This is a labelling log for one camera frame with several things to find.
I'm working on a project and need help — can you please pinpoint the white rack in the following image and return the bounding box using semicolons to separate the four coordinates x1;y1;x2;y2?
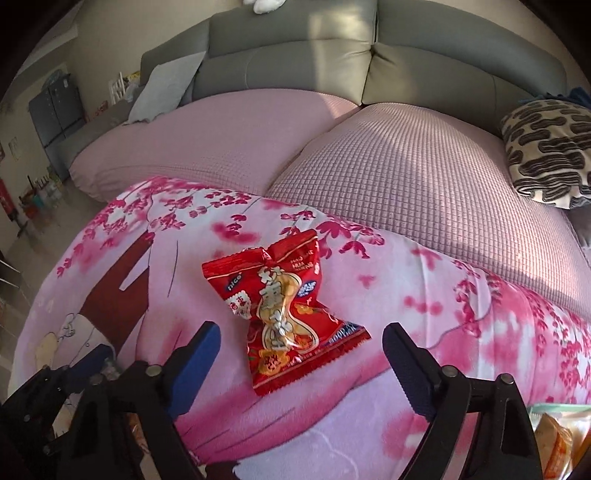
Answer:
108;71;139;104

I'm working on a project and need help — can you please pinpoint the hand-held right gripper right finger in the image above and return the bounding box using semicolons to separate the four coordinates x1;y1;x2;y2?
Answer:
382;322;543;480

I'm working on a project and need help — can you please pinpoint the black and white patterned pillow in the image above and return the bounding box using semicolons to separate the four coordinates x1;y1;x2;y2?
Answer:
500;100;591;210

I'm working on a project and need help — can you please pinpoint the grey and white plush toy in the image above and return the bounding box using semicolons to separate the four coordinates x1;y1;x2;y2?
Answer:
242;0;287;14

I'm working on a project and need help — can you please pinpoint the pink printed blanket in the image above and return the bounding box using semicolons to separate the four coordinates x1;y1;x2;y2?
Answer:
9;175;591;480

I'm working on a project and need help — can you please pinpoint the red peanut packet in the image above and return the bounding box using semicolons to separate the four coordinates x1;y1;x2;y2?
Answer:
202;228;372;398

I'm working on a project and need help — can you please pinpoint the dark blue cabinet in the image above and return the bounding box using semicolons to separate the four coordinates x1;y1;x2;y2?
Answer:
28;71;86;148

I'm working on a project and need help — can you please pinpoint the beige swiss roll packet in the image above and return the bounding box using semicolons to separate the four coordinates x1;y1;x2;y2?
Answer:
534;412;575;480

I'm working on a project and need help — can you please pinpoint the red canister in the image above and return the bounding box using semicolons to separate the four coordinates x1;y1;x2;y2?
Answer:
0;178;17;224

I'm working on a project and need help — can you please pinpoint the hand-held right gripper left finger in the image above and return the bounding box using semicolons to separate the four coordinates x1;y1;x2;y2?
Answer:
60;320;222;480

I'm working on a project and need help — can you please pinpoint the light grey cushion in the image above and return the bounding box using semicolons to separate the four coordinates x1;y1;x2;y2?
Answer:
124;51;207;125

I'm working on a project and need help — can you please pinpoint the blue cloth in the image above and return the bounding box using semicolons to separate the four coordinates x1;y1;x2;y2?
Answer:
519;85;591;109

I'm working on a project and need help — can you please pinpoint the pink textured sofa cover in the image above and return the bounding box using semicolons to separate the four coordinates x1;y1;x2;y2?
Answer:
68;89;591;324

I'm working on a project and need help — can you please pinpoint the shallow teal cardboard box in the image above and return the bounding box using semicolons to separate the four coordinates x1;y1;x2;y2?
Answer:
526;401;583;480

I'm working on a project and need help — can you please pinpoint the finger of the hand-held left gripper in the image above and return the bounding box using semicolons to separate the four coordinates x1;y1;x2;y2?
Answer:
62;344;115;393

